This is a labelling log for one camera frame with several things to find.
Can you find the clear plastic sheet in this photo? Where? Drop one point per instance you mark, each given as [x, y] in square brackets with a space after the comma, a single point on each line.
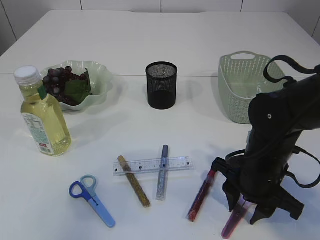
[251, 90]

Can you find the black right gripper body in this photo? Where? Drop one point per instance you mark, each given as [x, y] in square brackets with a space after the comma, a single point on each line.
[260, 182]

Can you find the red glitter pen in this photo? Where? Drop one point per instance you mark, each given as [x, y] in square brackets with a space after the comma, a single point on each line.
[201, 196]

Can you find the yellow drink bottle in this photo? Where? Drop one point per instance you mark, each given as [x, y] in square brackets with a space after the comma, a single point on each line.
[42, 113]

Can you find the purple grapes with leaf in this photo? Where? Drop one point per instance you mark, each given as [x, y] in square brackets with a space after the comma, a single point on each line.
[66, 86]

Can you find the silver glitter pen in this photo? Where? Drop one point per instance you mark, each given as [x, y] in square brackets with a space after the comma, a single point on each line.
[162, 176]

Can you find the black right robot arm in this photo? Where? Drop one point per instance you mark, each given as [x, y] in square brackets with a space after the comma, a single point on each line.
[278, 119]

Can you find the gold glitter pen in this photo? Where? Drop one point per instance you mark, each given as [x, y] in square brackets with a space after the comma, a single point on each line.
[134, 182]

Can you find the green woven plastic basket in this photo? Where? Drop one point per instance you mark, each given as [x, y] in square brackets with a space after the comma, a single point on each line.
[235, 71]

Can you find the pale green wavy plate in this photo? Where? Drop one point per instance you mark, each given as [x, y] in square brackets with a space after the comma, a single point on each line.
[99, 78]

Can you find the clear plastic ruler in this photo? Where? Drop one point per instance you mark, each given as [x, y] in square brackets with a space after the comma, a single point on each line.
[145, 166]

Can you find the pink scissors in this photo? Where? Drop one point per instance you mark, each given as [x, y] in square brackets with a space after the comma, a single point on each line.
[238, 213]

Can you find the blue scissors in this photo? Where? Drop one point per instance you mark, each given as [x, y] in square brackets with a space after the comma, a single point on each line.
[89, 194]

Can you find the black mesh pen holder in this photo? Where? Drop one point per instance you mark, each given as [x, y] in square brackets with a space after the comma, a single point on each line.
[161, 79]

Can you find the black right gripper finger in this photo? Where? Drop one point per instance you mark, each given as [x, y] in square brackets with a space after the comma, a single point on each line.
[232, 195]
[262, 212]

